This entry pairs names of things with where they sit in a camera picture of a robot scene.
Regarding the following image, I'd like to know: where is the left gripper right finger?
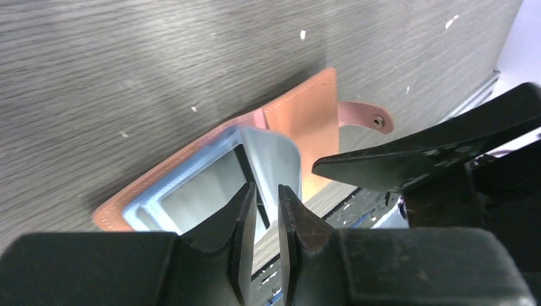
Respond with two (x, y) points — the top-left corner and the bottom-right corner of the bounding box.
(278, 185), (337, 305)

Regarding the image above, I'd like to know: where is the pink leather card holder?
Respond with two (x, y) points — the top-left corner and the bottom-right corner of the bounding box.
(93, 68), (394, 231)

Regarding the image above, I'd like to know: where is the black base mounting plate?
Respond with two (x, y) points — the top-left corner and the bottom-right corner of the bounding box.
(249, 187), (411, 306)

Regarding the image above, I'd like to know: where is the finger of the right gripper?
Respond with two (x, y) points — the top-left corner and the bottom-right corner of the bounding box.
(312, 82), (540, 193)

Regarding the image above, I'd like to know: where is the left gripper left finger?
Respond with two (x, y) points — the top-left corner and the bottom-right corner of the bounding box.
(179, 182), (256, 305)

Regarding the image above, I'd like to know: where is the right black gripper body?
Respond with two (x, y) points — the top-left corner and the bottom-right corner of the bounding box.
(404, 142), (540, 273)

